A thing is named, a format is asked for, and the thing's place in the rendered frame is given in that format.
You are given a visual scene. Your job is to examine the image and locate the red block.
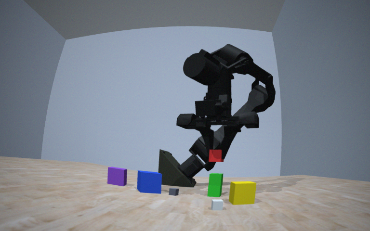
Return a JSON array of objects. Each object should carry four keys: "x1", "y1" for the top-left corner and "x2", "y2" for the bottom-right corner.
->
[{"x1": 209, "y1": 150, "x2": 224, "y2": 162}]

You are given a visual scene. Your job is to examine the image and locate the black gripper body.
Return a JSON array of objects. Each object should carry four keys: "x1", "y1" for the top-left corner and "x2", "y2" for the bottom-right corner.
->
[{"x1": 176, "y1": 88, "x2": 259, "y2": 129}]

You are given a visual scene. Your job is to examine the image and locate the purple block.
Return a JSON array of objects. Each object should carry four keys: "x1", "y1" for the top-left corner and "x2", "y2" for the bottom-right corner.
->
[{"x1": 107, "y1": 167, "x2": 127, "y2": 186}]

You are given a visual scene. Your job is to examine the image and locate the yellow block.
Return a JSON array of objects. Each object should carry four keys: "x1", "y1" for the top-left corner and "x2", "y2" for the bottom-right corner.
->
[{"x1": 229, "y1": 181, "x2": 256, "y2": 205}]

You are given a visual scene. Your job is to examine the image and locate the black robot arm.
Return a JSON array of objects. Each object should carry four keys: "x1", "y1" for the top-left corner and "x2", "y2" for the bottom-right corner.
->
[{"x1": 177, "y1": 44, "x2": 276, "y2": 181}]

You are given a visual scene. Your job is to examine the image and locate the green block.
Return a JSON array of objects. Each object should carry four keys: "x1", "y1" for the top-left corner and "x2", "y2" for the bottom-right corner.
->
[
  {"x1": 209, "y1": 173, "x2": 223, "y2": 186},
  {"x1": 207, "y1": 185, "x2": 222, "y2": 197}
]

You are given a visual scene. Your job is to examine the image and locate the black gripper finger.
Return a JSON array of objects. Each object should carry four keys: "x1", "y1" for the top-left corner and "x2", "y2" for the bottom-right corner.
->
[
  {"x1": 222, "y1": 126, "x2": 241, "y2": 159},
  {"x1": 194, "y1": 127, "x2": 214, "y2": 157}
]

